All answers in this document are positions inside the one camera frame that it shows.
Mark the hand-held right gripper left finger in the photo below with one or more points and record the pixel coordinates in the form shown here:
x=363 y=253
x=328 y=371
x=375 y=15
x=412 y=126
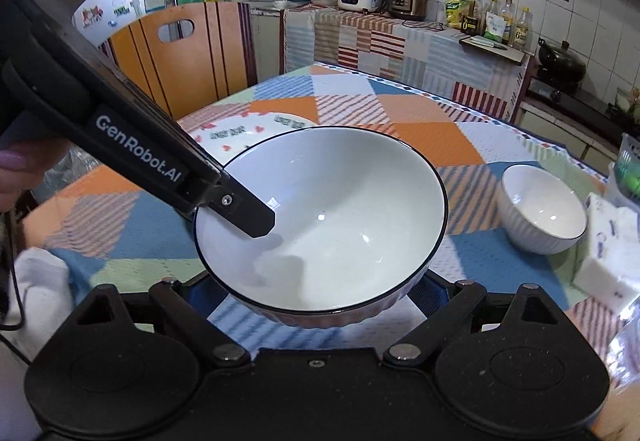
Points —
x=202 y=291

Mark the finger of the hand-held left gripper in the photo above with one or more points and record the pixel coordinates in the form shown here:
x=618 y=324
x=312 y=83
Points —
x=245 y=213

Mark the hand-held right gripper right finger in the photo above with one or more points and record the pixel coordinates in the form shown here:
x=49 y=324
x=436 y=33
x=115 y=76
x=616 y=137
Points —
x=432 y=298

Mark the pink rabbit print plate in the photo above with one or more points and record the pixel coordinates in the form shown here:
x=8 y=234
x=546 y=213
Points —
x=225 y=136

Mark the large white bowl dark rim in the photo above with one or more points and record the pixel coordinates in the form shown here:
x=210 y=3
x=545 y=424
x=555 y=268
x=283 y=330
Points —
x=340 y=221

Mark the white ribbed bowl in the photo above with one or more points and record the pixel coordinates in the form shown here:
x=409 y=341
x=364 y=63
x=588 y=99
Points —
x=542 y=206

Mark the person's left hand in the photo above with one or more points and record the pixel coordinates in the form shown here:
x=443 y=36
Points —
x=20 y=166

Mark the silver refrigerator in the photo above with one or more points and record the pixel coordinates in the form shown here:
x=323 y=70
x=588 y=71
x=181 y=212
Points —
x=130 y=6

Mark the wooden chair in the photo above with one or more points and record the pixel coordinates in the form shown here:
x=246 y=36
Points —
x=200 y=66

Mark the white cloth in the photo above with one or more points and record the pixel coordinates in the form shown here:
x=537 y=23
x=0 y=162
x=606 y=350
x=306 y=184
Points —
x=45 y=281

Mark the white tissue pack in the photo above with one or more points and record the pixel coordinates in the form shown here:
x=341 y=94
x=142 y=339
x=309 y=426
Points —
x=607 y=251

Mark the cream base cabinet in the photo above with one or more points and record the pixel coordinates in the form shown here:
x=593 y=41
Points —
x=545 y=126

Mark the patchwork counter cloth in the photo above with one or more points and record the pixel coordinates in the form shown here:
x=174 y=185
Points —
x=400 y=46

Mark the green plastic basket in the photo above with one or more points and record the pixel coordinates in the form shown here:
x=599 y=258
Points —
x=627 y=171

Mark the black gas stove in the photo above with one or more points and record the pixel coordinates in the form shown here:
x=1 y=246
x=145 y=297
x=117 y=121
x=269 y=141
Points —
x=565 y=93

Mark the cutting board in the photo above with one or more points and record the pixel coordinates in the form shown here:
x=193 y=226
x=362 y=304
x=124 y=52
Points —
x=495 y=53

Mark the kitchen knife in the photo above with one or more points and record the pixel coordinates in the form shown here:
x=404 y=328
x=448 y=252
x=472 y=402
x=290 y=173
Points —
x=490 y=43

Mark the black wok with lid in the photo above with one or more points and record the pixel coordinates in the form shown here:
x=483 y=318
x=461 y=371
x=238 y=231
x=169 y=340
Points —
x=560 y=63

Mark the small metal pot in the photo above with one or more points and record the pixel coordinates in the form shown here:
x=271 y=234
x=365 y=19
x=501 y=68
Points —
x=625 y=103

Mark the cooking oil bottle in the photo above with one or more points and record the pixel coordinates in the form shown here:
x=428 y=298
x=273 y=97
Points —
x=508 y=26
x=522 y=31
x=492 y=23

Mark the yellow food packet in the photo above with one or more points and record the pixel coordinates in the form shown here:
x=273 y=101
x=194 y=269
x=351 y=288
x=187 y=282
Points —
x=456 y=13

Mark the dark sauce bottle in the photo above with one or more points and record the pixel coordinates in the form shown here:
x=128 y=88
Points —
x=472 y=13

